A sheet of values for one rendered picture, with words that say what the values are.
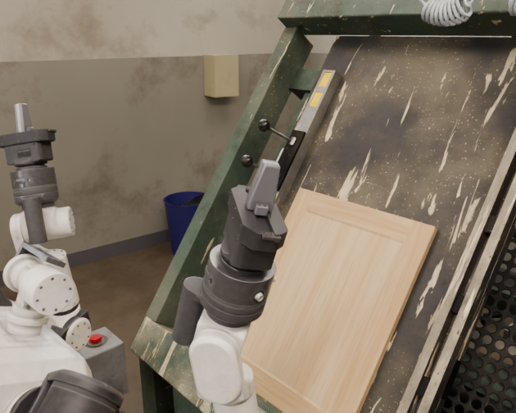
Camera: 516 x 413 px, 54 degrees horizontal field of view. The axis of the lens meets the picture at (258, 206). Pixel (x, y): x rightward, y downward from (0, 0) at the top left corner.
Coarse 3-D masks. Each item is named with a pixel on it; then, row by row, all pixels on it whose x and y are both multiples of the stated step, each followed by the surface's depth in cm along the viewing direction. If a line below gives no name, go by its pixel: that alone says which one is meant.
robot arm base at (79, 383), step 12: (60, 372) 64; (72, 372) 63; (48, 384) 68; (60, 384) 63; (72, 384) 62; (84, 384) 62; (96, 384) 63; (36, 396) 68; (96, 396) 63; (108, 396) 63; (120, 396) 65; (36, 408) 66
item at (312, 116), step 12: (324, 72) 159; (336, 72) 156; (336, 84) 158; (312, 96) 158; (324, 96) 155; (312, 108) 156; (324, 108) 157; (300, 120) 157; (312, 120) 154; (312, 132) 155; (300, 156) 154; (288, 180) 153; (276, 204) 152
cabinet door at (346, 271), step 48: (288, 240) 145; (336, 240) 136; (384, 240) 127; (432, 240) 121; (288, 288) 139; (336, 288) 130; (384, 288) 122; (288, 336) 133; (336, 336) 125; (384, 336) 117; (288, 384) 128; (336, 384) 120
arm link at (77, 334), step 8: (48, 320) 110; (80, 320) 114; (88, 320) 117; (56, 328) 110; (72, 328) 112; (80, 328) 114; (88, 328) 117; (64, 336) 111; (72, 336) 112; (80, 336) 115; (88, 336) 117; (72, 344) 113; (80, 344) 115
